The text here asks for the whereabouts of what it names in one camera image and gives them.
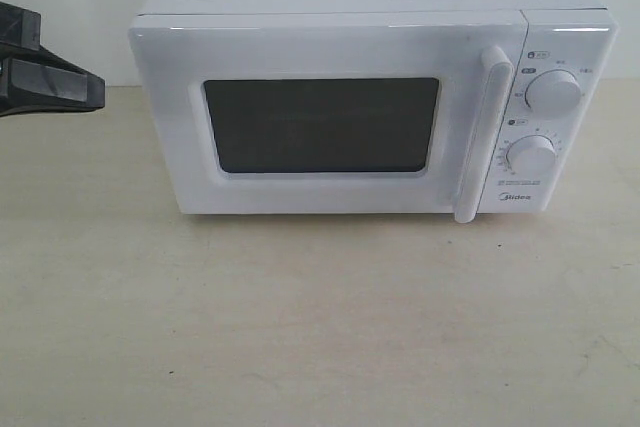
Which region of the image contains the upper white power knob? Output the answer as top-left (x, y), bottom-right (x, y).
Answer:
top-left (525, 70), bottom-right (583, 119)

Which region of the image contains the lower white timer knob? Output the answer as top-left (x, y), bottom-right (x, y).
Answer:
top-left (506, 135), bottom-right (557, 175)

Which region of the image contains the white microwave door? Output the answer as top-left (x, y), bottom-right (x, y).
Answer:
top-left (129, 11), bottom-right (528, 222)

